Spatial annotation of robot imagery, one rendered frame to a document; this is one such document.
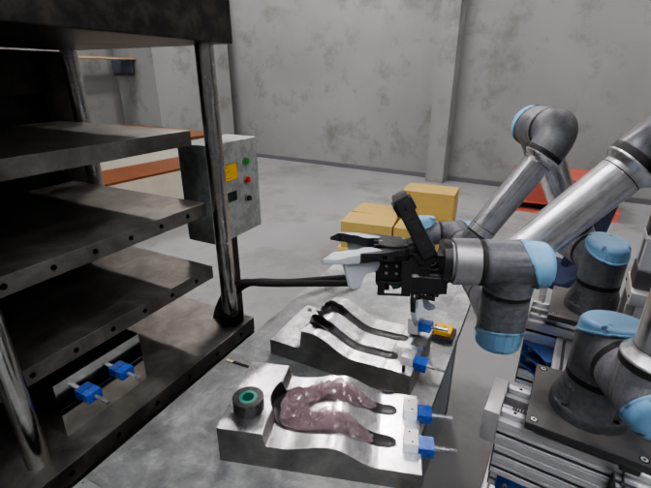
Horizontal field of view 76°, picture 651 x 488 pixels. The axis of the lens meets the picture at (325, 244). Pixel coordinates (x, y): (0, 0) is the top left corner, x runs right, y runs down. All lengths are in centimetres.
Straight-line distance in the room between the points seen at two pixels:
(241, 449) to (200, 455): 13
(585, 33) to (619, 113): 120
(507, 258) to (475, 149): 685
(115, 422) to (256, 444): 47
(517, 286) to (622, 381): 28
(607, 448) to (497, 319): 42
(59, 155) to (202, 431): 82
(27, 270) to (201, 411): 59
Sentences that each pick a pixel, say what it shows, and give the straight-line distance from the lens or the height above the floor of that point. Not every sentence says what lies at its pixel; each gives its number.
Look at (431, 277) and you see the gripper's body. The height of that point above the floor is 142.
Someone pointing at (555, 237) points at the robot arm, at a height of 145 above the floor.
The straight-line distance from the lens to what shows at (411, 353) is 135.
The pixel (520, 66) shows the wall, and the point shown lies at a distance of 734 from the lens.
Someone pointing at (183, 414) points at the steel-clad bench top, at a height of 80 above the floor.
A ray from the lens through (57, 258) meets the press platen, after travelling 124.
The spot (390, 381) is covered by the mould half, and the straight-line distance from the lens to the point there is 134.
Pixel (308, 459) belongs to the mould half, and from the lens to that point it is 113.
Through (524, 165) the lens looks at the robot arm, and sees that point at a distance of 125.
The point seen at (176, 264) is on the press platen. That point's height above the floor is 104.
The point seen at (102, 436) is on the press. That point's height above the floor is 78.
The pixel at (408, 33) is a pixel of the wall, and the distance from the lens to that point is 782.
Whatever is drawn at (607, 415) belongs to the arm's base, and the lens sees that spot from 106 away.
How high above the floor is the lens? 171
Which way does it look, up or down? 22 degrees down
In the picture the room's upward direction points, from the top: straight up
